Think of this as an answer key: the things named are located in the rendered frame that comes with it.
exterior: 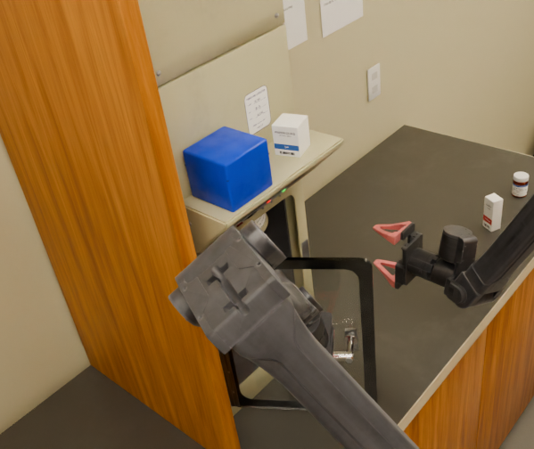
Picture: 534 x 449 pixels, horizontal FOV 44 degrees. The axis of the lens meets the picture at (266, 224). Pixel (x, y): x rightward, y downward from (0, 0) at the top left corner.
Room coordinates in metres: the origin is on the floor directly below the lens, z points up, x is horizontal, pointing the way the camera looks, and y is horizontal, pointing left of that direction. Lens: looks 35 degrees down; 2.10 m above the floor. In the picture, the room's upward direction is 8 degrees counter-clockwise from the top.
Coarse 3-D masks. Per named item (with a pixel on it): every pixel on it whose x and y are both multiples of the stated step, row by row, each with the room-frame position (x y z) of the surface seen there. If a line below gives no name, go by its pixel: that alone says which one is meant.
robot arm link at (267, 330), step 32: (224, 256) 0.48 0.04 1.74; (256, 256) 0.46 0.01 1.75; (192, 288) 0.47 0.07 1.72; (224, 288) 0.45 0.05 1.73; (256, 288) 0.42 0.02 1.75; (224, 320) 0.41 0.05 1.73; (256, 320) 0.41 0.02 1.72; (288, 320) 0.41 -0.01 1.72; (224, 352) 0.40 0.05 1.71; (256, 352) 0.40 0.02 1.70; (288, 352) 0.40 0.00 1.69; (320, 352) 0.40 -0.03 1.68; (288, 384) 0.39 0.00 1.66; (320, 384) 0.39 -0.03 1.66; (352, 384) 0.39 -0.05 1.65; (320, 416) 0.38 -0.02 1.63; (352, 416) 0.38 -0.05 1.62; (384, 416) 0.38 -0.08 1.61; (352, 448) 0.36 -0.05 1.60; (384, 448) 0.36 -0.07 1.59; (416, 448) 0.37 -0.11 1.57
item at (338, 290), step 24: (288, 264) 0.91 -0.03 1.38; (312, 264) 0.90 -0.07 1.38; (336, 264) 0.89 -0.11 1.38; (360, 264) 0.88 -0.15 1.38; (312, 288) 0.90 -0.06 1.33; (336, 288) 0.89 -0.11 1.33; (360, 288) 0.88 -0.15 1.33; (336, 312) 0.89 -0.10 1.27; (360, 312) 0.88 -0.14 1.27; (336, 336) 0.89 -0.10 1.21; (360, 336) 0.88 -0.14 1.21; (240, 360) 0.94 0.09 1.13; (360, 360) 0.88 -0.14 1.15; (240, 384) 0.94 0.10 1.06; (264, 384) 0.93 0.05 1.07; (360, 384) 0.88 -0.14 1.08; (264, 408) 0.93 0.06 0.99; (288, 408) 0.92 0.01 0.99
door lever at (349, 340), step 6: (348, 336) 0.88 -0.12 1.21; (354, 336) 0.88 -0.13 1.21; (348, 342) 0.87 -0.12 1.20; (354, 342) 0.88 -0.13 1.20; (348, 348) 0.86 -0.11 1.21; (336, 354) 0.85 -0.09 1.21; (342, 354) 0.84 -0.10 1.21; (348, 354) 0.84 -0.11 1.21; (336, 360) 0.84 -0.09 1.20; (342, 360) 0.84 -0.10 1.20; (348, 360) 0.83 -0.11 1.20
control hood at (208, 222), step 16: (272, 144) 1.11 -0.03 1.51; (320, 144) 1.08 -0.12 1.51; (336, 144) 1.08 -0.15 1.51; (272, 160) 1.05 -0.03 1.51; (288, 160) 1.04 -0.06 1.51; (304, 160) 1.03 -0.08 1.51; (320, 160) 1.05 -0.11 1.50; (272, 176) 0.99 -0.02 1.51; (288, 176) 0.98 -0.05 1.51; (272, 192) 0.95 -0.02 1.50; (192, 208) 0.93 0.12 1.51; (208, 208) 0.92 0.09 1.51; (224, 208) 0.91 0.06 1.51; (240, 208) 0.91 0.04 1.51; (192, 224) 0.93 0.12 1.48; (208, 224) 0.90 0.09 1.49; (224, 224) 0.87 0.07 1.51; (208, 240) 0.91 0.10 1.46
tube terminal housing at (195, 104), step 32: (224, 64) 1.06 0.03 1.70; (256, 64) 1.11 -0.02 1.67; (288, 64) 1.17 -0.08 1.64; (160, 96) 0.96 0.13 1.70; (192, 96) 1.01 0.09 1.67; (224, 96) 1.05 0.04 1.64; (288, 96) 1.16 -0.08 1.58; (192, 128) 1.00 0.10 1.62; (288, 192) 1.14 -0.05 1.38; (288, 224) 1.17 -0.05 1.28
